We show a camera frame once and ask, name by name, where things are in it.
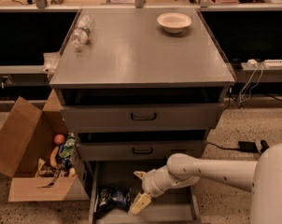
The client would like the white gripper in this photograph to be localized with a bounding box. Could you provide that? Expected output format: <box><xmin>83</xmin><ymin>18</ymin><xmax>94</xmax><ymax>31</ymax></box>
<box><xmin>129</xmin><ymin>167</ymin><xmax>176</xmax><ymax>215</ymax></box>

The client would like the blue chip bag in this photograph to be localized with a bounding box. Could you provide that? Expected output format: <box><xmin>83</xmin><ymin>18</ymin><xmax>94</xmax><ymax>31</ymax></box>
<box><xmin>95</xmin><ymin>187</ymin><xmax>132</xmax><ymax>217</ymax></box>

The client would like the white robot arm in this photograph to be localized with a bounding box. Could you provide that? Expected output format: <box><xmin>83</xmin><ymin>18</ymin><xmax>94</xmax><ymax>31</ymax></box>
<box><xmin>130</xmin><ymin>143</ymin><xmax>282</xmax><ymax>224</ymax></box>

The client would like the bottom grey open drawer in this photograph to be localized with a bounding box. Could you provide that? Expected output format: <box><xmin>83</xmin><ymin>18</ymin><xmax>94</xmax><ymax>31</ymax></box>
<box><xmin>89</xmin><ymin>160</ymin><xmax>201</xmax><ymax>224</ymax></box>

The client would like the middle grey drawer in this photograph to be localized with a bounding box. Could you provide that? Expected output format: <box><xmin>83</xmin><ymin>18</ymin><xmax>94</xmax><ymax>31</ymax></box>
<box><xmin>77</xmin><ymin>140</ymin><xmax>206</xmax><ymax>161</ymax></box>

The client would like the green snack bag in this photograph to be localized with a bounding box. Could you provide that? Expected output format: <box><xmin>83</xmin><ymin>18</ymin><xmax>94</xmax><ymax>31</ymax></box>
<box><xmin>58</xmin><ymin>135</ymin><xmax>76</xmax><ymax>159</ymax></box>

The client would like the top grey drawer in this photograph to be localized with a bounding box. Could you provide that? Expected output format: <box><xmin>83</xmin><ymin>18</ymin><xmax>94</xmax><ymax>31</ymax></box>
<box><xmin>61</xmin><ymin>103</ymin><xmax>224</xmax><ymax>133</ymax></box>

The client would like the grey drawer cabinet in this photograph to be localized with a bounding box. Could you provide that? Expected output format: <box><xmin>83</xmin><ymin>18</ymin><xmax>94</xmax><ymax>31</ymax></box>
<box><xmin>49</xmin><ymin>7</ymin><xmax>236</xmax><ymax>224</ymax></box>

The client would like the yellow banana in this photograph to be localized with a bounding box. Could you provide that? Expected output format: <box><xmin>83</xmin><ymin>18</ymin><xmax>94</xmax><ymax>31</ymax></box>
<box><xmin>49</xmin><ymin>147</ymin><xmax>59</xmax><ymax>168</ymax></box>

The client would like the red apple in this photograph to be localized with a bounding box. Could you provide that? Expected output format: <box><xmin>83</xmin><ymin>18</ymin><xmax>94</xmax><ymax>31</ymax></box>
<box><xmin>54</xmin><ymin>134</ymin><xmax>65</xmax><ymax>145</ymax></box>

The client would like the black power adapter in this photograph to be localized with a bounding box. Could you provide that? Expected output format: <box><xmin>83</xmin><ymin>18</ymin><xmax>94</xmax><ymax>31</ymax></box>
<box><xmin>238</xmin><ymin>141</ymin><xmax>258</xmax><ymax>153</ymax></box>

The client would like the black bar on floor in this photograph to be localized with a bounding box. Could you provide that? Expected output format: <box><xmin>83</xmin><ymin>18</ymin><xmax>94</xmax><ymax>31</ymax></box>
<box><xmin>261</xmin><ymin>140</ymin><xmax>269</xmax><ymax>153</ymax></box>

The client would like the clear plastic water bottle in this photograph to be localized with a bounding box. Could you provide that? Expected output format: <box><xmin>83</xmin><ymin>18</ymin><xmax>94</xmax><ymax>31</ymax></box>
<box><xmin>71</xmin><ymin>15</ymin><xmax>95</xmax><ymax>49</ymax></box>

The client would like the white power strip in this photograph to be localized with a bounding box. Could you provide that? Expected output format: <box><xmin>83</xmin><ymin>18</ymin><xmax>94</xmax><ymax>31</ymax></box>
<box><xmin>247</xmin><ymin>59</ymin><xmax>282</xmax><ymax>69</ymax></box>

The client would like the white paper bowl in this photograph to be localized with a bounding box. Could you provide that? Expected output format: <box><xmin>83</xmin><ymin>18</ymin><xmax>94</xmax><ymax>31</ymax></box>
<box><xmin>157</xmin><ymin>13</ymin><xmax>191</xmax><ymax>34</ymax></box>

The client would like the black cable on floor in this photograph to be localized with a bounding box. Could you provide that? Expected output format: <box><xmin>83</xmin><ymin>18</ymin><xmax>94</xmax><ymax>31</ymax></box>
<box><xmin>207</xmin><ymin>141</ymin><xmax>240</xmax><ymax>151</ymax></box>

